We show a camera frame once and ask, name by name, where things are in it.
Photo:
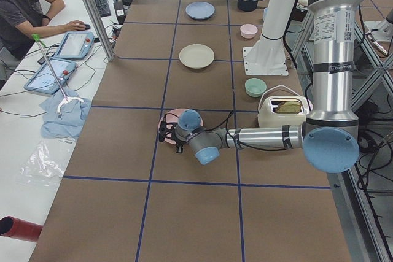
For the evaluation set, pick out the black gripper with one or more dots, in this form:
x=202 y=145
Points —
x=178 y=143

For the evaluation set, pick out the blue teach pendant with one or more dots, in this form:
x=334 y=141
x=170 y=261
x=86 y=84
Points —
x=75 y=45
x=43 y=81

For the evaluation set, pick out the grey aluminium frame post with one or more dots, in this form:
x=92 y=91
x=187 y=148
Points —
x=99 y=28

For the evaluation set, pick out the pink bowl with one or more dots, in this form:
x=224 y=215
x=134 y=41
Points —
x=248 y=31

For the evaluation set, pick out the light blue cloth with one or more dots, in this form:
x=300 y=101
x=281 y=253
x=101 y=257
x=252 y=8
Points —
x=69 y=122

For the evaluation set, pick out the toast slices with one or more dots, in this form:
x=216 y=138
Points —
x=289 y=107

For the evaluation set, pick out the light blue cup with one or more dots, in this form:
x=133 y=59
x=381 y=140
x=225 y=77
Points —
x=265 y=14

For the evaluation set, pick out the pink plate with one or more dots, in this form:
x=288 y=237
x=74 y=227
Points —
x=178 y=125

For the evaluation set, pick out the seated person in grey shirt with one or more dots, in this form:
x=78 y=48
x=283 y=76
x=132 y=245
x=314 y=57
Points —
x=21 y=18

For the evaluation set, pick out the black keyboard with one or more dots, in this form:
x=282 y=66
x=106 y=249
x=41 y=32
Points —
x=103 y=8

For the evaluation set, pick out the grabber stick with green handle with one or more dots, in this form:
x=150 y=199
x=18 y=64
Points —
x=66 y=99

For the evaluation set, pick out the blue teach pendant far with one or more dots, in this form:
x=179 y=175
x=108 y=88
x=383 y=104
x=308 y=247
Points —
x=75 y=45

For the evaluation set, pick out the red tube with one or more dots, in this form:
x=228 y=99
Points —
x=16 y=228

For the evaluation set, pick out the cream toaster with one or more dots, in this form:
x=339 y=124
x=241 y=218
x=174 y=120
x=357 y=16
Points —
x=267 y=117

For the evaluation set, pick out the blue teach pendant near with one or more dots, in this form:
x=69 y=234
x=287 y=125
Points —
x=43 y=81

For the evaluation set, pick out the black computer mouse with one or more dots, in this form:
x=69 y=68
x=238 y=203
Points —
x=83 y=27

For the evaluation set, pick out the blue plate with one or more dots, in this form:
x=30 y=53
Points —
x=200 y=10

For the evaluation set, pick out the black box with label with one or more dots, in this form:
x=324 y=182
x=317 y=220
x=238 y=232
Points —
x=119 y=11

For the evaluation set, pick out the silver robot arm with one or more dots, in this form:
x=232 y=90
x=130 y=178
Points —
x=328 y=136

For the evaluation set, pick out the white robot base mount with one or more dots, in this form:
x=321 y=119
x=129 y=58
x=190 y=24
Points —
x=267 y=56

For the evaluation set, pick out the clear plastic bag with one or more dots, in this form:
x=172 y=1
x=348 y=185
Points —
x=46 y=166

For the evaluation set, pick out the cream plate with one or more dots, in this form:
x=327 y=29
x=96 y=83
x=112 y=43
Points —
x=196 y=56

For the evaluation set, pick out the green bowl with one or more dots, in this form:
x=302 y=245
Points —
x=255 y=87

